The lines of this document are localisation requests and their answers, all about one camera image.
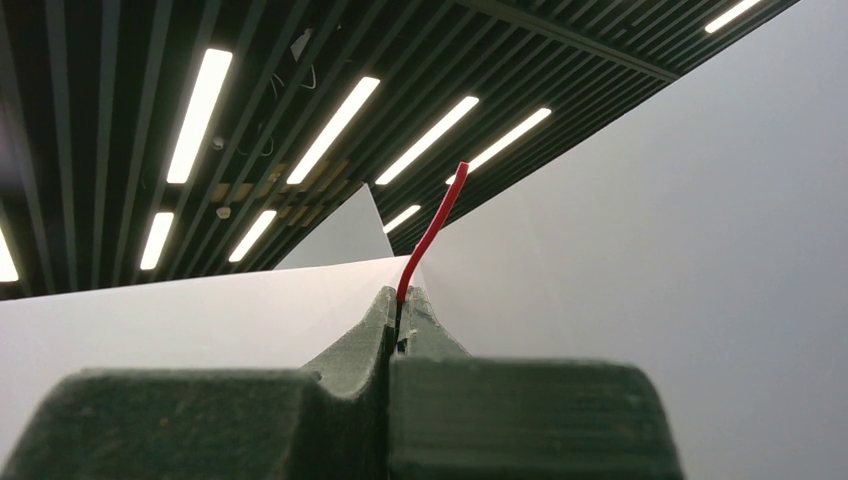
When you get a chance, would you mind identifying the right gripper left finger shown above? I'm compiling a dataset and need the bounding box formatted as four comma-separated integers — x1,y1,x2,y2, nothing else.
1,286,396,479

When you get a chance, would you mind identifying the red wire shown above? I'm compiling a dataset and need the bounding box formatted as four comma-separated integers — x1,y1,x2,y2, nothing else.
396,161,470,306

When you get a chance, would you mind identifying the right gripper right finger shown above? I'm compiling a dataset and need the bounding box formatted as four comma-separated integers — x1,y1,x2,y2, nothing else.
387,287,684,479

